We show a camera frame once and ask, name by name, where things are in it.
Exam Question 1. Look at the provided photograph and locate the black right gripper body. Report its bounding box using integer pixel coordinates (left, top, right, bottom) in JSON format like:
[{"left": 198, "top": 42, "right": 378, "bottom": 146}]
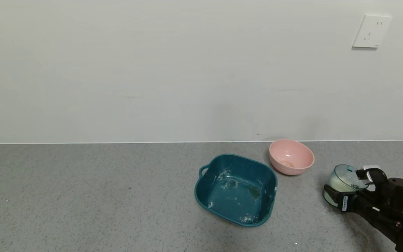
[{"left": 337, "top": 191, "right": 381, "bottom": 213}]

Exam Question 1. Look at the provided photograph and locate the white wall socket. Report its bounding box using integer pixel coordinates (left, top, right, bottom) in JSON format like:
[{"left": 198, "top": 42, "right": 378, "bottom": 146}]
[{"left": 352, "top": 14, "right": 393, "bottom": 49}]

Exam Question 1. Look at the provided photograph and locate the pink plastic bowl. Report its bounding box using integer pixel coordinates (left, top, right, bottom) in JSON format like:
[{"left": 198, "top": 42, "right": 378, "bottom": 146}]
[{"left": 269, "top": 139, "right": 315, "bottom": 176}]

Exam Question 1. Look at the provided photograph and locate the clear ribbed plastic cup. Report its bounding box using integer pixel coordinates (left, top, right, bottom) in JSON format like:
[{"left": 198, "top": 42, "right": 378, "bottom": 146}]
[{"left": 323, "top": 164, "right": 370, "bottom": 208}]

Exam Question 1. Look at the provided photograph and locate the teal square plastic basin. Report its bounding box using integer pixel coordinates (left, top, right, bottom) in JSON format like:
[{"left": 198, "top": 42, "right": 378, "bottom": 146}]
[{"left": 194, "top": 154, "right": 278, "bottom": 228}]

